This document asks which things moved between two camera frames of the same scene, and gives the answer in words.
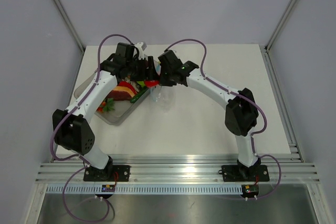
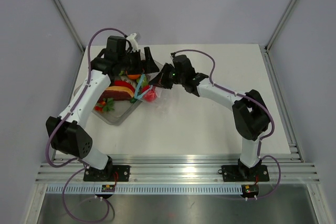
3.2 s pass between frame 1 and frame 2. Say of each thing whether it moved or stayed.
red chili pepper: stayed
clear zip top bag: moved
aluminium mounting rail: stayed
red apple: moved
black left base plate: stayed
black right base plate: stayed
